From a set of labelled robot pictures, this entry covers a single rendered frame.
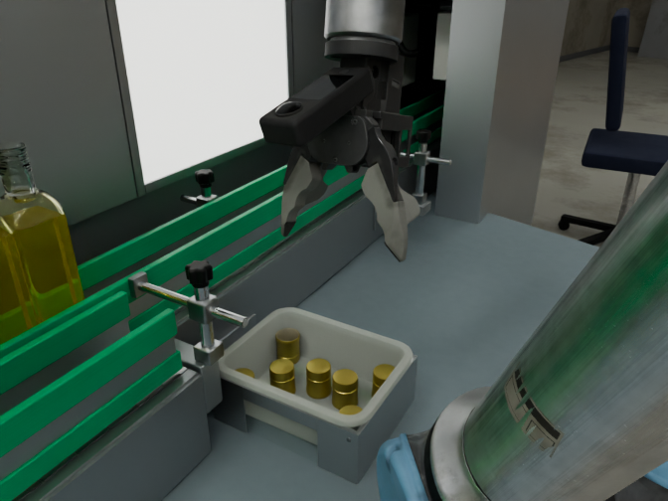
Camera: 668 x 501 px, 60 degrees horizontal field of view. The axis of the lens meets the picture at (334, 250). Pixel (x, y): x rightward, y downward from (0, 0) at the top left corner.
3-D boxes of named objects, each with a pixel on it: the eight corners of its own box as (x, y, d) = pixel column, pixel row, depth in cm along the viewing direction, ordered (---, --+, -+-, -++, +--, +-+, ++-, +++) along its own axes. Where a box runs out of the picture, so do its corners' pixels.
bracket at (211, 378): (171, 373, 77) (164, 329, 74) (226, 397, 72) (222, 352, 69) (150, 388, 74) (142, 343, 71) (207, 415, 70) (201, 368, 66)
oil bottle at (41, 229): (70, 340, 72) (29, 178, 63) (99, 354, 70) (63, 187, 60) (29, 364, 68) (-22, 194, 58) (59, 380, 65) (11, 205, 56)
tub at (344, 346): (284, 349, 91) (282, 302, 87) (416, 397, 81) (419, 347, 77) (212, 416, 78) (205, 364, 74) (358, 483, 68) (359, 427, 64)
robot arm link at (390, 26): (376, -16, 50) (305, -7, 54) (372, 40, 51) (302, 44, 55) (419, 4, 56) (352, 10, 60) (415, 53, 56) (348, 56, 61)
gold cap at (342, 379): (362, 399, 79) (363, 373, 77) (349, 415, 76) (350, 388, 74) (340, 390, 80) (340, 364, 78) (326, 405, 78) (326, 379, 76)
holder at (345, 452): (257, 342, 94) (254, 301, 90) (414, 400, 81) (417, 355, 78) (183, 405, 81) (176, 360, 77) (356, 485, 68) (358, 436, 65)
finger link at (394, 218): (449, 242, 56) (409, 159, 58) (418, 249, 51) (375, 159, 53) (424, 255, 58) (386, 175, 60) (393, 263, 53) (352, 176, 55)
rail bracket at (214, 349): (153, 325, 74) (138, 238, 69) (257, 367, 67) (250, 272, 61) (135, 337, 72) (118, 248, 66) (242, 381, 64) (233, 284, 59)
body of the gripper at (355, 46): (411, 174, 60) (422, 53, 57) (363, 175, 53) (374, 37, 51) (351, 167, 64) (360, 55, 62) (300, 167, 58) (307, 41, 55)
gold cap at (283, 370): (300, 388, 81) (299, 363, 79) (285, 403, 78) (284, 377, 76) (280, 379, 82) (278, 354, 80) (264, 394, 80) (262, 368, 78)
